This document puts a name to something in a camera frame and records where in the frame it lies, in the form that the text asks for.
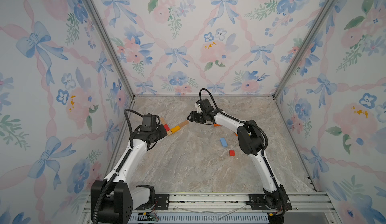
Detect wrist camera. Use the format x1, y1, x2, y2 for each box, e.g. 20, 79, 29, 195
195, 98, 214, 114
140, 114, 159, 132

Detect aluminium corner post left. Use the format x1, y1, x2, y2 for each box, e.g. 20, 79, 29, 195
83, 0, 135, 101

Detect yellow rectangular block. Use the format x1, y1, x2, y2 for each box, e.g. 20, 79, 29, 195
171, 126, 181, 134

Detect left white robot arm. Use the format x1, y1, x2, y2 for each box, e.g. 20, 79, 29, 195
90, 125, 167, 224

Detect aluminium corner post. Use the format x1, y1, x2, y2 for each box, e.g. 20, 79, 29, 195
83, 0, 135, 101
272, 0, 338, 100

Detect plain wooden block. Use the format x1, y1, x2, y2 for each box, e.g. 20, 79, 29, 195
178, 120, 189, 128

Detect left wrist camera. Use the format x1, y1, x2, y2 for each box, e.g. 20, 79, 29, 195
140, 114, 159, 132

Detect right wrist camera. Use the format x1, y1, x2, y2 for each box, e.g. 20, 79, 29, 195
195, 98, 214, 114

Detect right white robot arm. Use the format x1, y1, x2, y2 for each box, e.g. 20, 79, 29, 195
187, 111, 292, 212

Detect red rectangular block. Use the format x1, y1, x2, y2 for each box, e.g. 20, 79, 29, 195
164, 124, 170, 132

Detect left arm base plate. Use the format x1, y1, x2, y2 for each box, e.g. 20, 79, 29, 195
136, 194, 170, 211

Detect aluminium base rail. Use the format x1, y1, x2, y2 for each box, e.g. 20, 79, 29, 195
79, 192, 335, 224

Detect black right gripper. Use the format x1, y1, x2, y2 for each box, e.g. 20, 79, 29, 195
187, 110, 207, 123

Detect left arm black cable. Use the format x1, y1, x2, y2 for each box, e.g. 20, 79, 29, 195
91, 108, 145, 224

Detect aluminium corner post right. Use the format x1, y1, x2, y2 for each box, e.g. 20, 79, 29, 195
272, 0, 338, 100

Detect light blue block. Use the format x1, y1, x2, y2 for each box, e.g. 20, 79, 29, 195
220, 138, 228, 148

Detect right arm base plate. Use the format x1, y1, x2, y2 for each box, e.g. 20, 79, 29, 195
246, 193, 292, 212

